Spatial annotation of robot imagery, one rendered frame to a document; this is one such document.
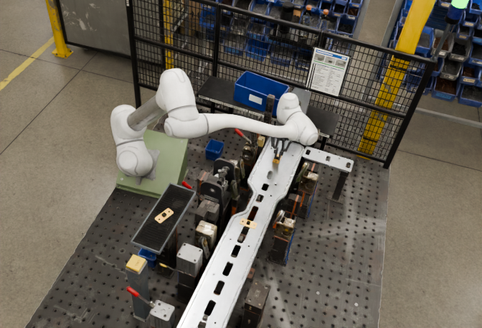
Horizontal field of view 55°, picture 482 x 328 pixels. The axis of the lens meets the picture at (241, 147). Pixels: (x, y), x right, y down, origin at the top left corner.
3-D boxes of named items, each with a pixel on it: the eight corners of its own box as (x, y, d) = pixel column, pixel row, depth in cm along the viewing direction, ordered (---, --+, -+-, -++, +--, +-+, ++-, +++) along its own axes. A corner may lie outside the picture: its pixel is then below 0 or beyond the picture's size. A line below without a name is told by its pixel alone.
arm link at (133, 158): (129, 179, 267) (115, 179, 245) (122, 149, 268) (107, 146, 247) (156, 172, 265) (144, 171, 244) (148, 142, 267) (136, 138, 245)
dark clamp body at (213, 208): (214, 260, 247) (217, 217, 220) (191, 252, 250) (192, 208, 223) (221, 245, 255) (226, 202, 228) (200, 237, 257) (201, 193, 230)
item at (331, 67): (338, 98, 284) (351, 55, 262) (303, 87, 289) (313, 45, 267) (339, 96, 285) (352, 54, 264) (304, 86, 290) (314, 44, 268)
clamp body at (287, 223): (285, 270, 247) (295, 232, 223) (263, 261, 249) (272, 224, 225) (290, 256, 253) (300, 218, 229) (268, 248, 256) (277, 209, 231)
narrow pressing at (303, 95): (300, 136, 278) (311, 92, 254) (282, 130, 280) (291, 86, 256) (300, 136, 278) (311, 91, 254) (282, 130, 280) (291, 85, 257)
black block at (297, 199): (294, 237, 262) (303, 206, 242) (276, 231, 264) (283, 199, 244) (298, 227, 268) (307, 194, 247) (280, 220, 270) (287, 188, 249)
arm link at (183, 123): (211, 132, 206) (204, 103, 208) (173, 138, 198) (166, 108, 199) (200, 138, 218) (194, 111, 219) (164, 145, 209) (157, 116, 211)
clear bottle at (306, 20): (306, 40, 274) (313, 10, 260) (296, 38, 276) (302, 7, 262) (309, 35, 279) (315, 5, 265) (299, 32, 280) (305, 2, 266)
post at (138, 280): (145, 322, 220) (139, 275, 189) (132, 316, 222) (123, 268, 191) (153, 308, 225) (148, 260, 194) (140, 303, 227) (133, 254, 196)
